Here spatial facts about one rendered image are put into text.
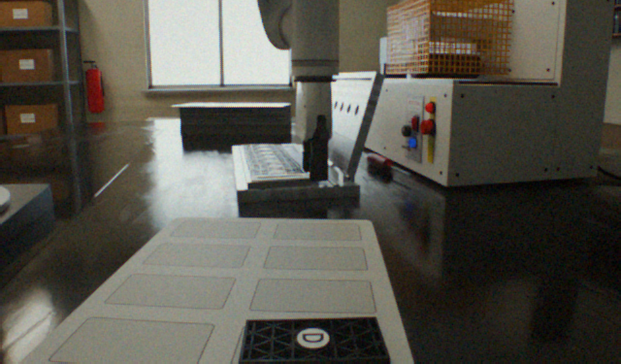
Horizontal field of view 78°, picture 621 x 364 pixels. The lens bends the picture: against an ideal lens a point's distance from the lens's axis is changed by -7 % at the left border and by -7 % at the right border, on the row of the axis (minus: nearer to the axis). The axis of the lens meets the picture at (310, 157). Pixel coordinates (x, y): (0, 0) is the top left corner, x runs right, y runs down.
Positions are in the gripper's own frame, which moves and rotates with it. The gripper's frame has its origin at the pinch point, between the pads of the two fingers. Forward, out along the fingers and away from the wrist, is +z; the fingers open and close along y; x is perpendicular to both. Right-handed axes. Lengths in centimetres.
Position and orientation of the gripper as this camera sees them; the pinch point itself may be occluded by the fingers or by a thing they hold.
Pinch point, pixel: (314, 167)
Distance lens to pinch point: 73.4
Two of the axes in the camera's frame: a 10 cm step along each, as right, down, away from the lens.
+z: 0.0, 9.8, 1.9
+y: 2.0, 1.9, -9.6
